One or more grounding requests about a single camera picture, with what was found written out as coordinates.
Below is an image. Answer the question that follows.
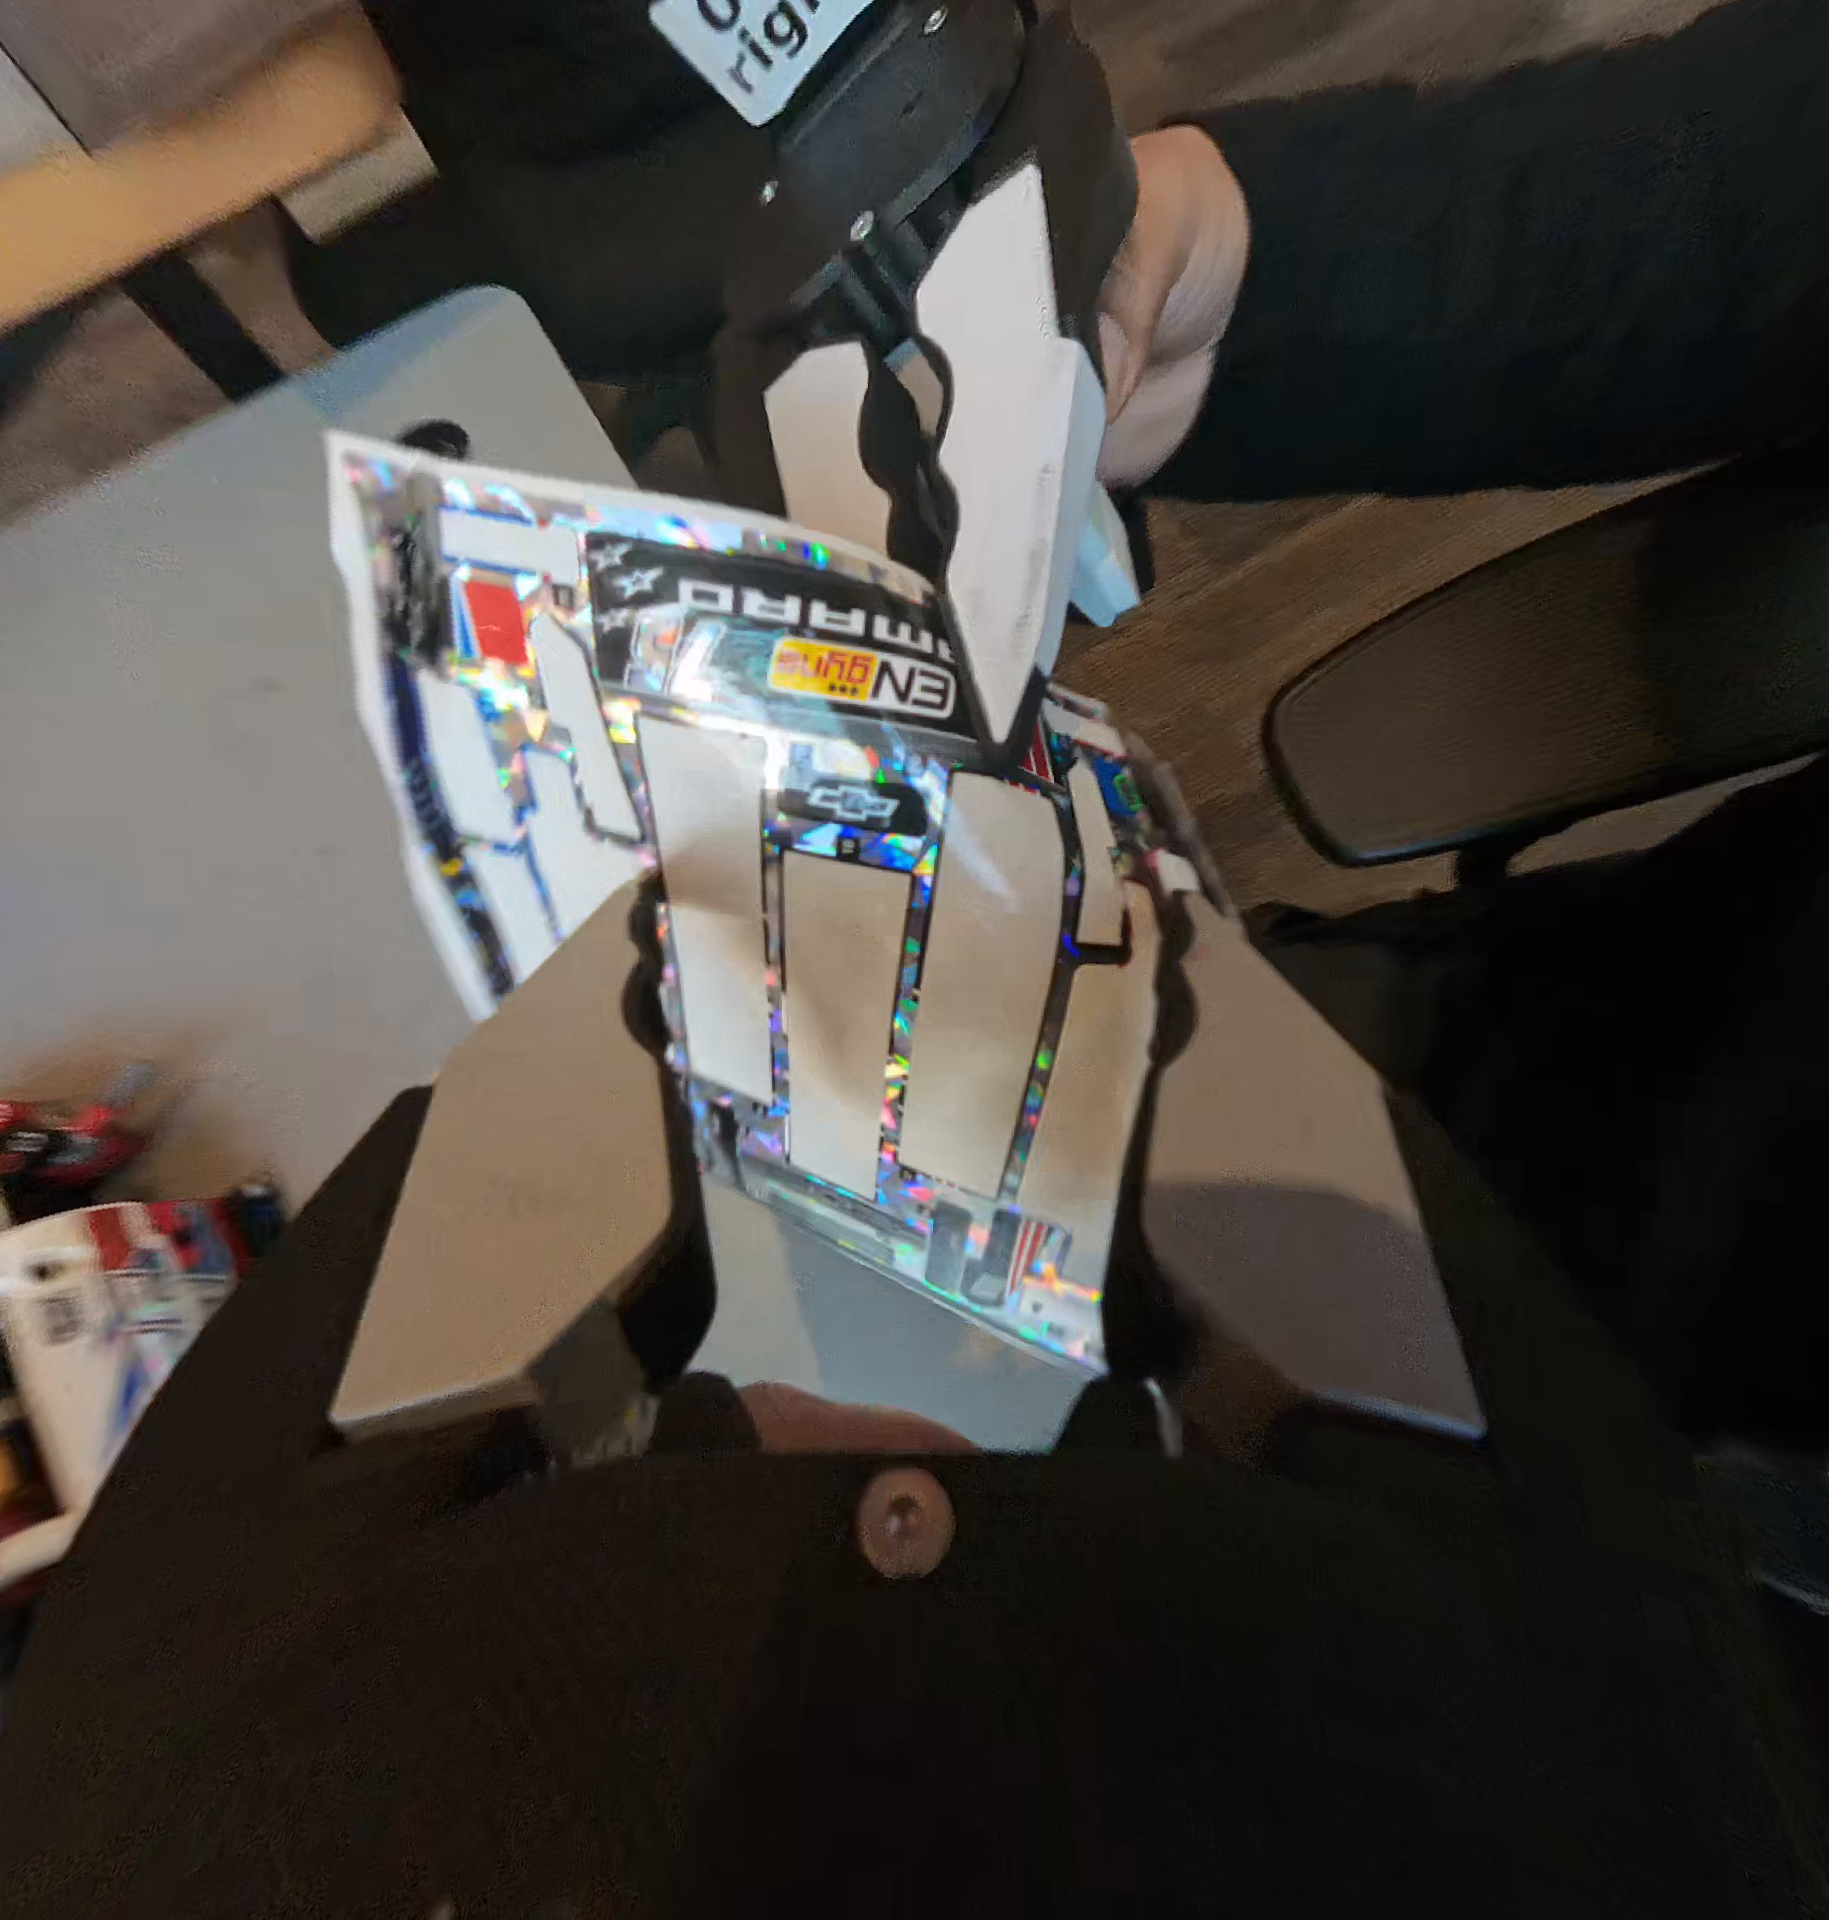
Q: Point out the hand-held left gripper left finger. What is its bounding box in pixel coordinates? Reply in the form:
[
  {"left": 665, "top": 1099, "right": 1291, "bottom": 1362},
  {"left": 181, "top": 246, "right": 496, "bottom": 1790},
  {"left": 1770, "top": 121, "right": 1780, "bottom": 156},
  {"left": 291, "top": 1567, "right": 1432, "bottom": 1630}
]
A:
[{"left": 327, "top": 877, "right": 704, "bottom": 1444}]

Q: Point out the holographic sticker sheet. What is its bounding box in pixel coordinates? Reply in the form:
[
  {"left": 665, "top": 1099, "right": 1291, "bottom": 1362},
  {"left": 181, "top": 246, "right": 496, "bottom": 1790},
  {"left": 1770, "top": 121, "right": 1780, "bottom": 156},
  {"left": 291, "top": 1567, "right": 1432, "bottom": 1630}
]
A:
[{"left": 323, "top": 433, "right": 1235, "bottom": 1377}]

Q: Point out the red toy brick car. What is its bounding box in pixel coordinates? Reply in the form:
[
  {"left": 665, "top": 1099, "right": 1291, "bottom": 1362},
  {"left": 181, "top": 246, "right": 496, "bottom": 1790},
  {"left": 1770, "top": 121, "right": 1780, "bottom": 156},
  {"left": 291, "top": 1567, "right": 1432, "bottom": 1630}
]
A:
[{"left": 0, "top": 1072, "right": 288, "bottom": 1601}]

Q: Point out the person's right forearm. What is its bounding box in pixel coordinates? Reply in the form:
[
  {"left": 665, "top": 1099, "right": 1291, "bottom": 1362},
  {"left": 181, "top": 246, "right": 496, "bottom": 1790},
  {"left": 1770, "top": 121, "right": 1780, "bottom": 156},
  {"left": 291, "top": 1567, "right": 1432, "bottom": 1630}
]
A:
[{"left": 1153, "top": 53, "right": 1829, "bottom": 506}]

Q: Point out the person's right hand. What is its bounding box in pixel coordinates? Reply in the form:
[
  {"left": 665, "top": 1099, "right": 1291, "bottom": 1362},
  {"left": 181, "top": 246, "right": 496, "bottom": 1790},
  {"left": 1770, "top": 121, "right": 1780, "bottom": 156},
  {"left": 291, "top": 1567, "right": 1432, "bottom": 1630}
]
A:
[{"left": 1090, "top": 124, "right": 1254, "bottom": 492}]

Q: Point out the black mesh office chair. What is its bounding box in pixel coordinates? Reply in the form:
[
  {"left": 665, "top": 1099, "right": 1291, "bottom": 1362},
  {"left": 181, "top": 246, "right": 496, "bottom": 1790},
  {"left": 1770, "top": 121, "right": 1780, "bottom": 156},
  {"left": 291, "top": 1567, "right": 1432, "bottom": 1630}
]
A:
[{"left": 1264, "top": 503, "right": 1829, "bottom": 873}]

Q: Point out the wooden beam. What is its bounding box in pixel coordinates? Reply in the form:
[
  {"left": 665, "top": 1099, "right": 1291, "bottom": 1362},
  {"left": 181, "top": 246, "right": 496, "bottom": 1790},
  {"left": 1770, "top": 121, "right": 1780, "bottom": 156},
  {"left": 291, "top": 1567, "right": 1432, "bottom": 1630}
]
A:
[{"left": 0, "top": 8, "right": 406, "bottom": 359}]

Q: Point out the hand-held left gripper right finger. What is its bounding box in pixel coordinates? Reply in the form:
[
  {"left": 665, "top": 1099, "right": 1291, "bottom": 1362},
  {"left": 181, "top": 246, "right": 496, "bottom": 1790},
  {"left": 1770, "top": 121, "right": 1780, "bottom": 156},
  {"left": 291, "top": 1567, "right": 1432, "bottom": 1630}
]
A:
[{"left": 1135, "top": 885, "right": 1489, "bottom": 1444}]

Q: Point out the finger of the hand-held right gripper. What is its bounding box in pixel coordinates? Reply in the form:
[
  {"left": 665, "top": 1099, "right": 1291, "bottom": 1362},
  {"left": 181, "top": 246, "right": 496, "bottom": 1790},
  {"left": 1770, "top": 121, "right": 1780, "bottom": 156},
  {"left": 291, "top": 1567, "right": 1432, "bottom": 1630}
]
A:
[
  {"left": 891, "top": 162, "right": 1110, "bottom": 755},
  {"left": 761, "top": 338, "right": 917, "bottom": 527}
]

